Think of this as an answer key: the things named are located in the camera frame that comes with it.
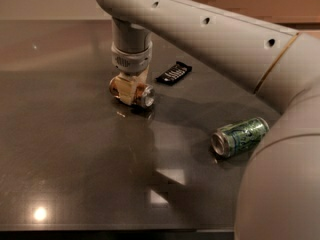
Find green soda can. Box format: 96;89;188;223
211;117;269;158

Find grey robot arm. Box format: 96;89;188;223
96;0;320;240

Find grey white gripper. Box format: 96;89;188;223
111;43;153;105

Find black candy bar wrapper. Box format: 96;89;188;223
156;61;192;86

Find orange soda can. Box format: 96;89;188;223
109;76;155;109

